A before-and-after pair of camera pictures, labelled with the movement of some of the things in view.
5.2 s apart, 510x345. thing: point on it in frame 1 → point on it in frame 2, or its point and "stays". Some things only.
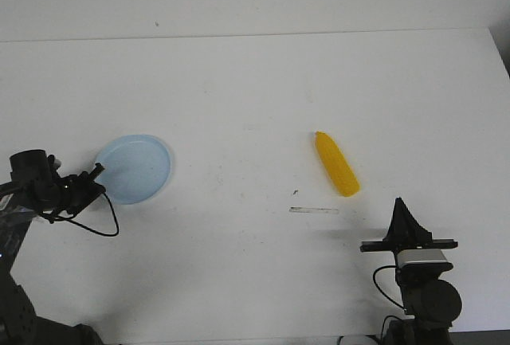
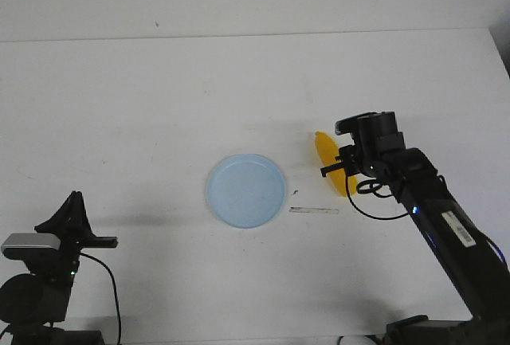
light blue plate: x=135 y=167 → x=245 y=190
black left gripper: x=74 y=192 → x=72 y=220
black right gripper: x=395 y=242 → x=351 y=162
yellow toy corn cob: x=339 y=166 stays
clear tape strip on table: x=315 y=210 stays
